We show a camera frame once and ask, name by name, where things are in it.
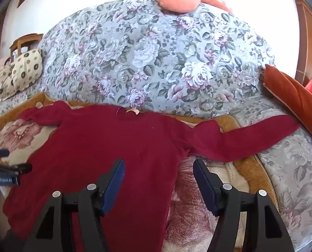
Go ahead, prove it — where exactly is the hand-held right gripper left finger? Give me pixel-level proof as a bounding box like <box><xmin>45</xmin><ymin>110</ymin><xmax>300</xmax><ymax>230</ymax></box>
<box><xmin>22</xmin><ymin>158</ymin><xmax>125</xmax><ymax>252</ymax></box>

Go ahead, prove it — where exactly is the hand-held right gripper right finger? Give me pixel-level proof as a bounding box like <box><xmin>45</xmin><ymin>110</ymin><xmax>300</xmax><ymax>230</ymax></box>
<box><xmin>193</xmin><ymin>158</ymin><xmax>295</xmax><ymax>252</ymax></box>

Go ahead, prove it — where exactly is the dark red sweater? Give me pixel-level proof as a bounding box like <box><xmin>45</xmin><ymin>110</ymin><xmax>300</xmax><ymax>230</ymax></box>
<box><xmin>3</xmin><ymin>100</ymin><xmax>300</xmax><ymax>252</ymax></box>

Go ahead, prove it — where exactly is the orange flower-print fleece blanket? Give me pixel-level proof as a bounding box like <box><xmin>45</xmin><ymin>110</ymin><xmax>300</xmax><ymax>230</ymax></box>
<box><xmin>0</xmin><ymin>92</ymin><xmax>278</xmax><ymax>252</ymax></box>

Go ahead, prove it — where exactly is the grey floral bed sheet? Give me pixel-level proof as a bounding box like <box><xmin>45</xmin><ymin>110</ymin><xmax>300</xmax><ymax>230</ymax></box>
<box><xmin>0</xmin><ymin>94</ymin><xmax>312</xmax><ymax>250</ymax></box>

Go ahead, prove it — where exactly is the wooden chair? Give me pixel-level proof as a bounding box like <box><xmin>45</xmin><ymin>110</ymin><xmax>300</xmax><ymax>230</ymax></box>
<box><xmin>9</xmin><ymin>33</ymin><xmax>44</xmax><ymax>63</ymax></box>

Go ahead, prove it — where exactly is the floral quilt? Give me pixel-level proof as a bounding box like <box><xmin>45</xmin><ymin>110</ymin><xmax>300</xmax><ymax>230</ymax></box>
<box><xmin>38</xmin><ymin>0</ymin><xmax>276</xmax><ymax>118</ymax></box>

